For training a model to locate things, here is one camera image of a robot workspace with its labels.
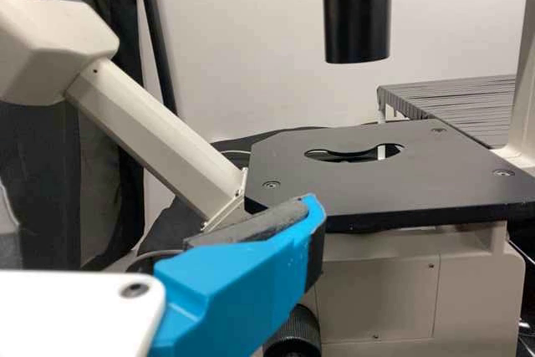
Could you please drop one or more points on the black platform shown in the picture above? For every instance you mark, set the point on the black platform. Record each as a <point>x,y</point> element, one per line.
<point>460,102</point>

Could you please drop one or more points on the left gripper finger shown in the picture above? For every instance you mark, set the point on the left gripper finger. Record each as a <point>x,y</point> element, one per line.
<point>234,290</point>

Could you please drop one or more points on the cream microscope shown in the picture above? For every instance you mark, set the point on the cream microscope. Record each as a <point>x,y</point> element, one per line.
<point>397,181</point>

